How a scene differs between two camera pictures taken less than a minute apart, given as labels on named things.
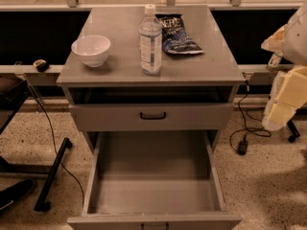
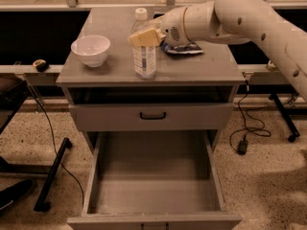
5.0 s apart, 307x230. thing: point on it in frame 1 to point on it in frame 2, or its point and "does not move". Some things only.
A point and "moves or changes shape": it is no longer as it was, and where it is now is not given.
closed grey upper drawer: (153, 117) does not move
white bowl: (92, 50) does not move
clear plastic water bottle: (151, 42) moves or changes shape
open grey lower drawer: (154, 180) does not move
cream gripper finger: (275, 42) to (173, 25)
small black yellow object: (41, 65) does not move
